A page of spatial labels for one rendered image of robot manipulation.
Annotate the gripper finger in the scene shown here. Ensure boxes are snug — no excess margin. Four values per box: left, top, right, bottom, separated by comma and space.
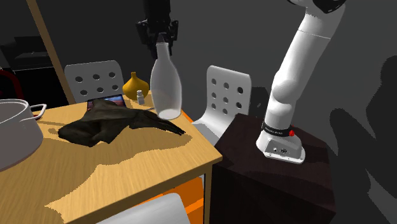
160, 19, 179, 59
135, 19, 160, 60

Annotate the clear glass bottle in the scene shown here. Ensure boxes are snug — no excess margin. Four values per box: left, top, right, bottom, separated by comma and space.
150, 42, 183, 121

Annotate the yellow onion-shaped vase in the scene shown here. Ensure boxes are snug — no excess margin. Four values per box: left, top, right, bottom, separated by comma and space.
122, 71, 151, 101

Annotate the black tablet with colourful screen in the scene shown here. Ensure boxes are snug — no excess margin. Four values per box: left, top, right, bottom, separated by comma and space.
86, 94, 128, 113

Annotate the dark brown crumpled cloth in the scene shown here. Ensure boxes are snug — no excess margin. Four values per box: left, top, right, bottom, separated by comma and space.
57, 99, 186, 148

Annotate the black cabinet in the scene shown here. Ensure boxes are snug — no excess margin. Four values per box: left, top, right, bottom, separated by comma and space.
0, 35, 69, 110

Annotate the wooden table with orange drawers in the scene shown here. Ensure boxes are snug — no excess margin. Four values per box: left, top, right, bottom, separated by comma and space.
0, 90, 224, 224

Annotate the grey cooking pot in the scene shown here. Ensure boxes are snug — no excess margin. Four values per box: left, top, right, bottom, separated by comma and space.
0, 98, 48, 173

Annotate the dark robot stand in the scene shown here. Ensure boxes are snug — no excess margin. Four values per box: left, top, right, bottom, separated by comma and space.
210, 113, 338, 224

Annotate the slanted wooden post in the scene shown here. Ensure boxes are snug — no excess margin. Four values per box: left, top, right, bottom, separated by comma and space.
25, 0, 77, 105

